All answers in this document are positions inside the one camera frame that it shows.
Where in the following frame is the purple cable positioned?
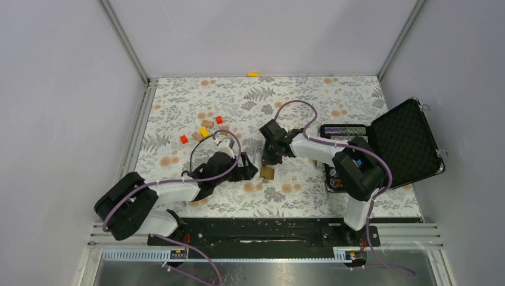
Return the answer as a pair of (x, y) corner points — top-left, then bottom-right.
(101, 129), (242, 233)
(273, 100), (418, 280)

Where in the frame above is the wooden block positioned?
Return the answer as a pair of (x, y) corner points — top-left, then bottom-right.
(192, 132), (204, 142)
(201, 120), (214, 128)
(220, 126), (229, 135)

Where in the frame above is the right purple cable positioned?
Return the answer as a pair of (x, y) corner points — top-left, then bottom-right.
(273, 100), (418, 280)

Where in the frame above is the wooden block left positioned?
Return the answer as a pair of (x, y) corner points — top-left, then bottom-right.
(192, 132), (204, 142)

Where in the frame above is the yellow block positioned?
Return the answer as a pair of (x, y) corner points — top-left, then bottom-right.
(199, 127), (210, 138)

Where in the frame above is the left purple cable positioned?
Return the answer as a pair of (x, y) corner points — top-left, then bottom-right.
(101, 129), (242, 233)

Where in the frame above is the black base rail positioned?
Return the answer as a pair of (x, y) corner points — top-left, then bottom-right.
(147, 217), (381, 260)

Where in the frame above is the brass long-shackle padlock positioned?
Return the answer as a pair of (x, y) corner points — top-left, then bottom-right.
(252, 147), (275, 182)

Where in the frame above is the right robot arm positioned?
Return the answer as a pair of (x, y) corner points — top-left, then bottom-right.
(260, 119), (392, 245)

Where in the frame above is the black poker chip case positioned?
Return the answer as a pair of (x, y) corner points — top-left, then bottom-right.
(318, 98), (445, 189)

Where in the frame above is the floral table mat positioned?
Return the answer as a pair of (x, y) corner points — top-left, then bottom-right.
(128, 76), (423, 219)

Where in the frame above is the wooden block right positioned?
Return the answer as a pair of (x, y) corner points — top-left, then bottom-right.
(220, 126), (229, 135)

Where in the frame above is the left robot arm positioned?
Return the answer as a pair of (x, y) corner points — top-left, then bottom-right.
(93, 151), (258, 245)

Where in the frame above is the wooden block top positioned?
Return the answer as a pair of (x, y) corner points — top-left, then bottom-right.
(201, 120), (214, 128)

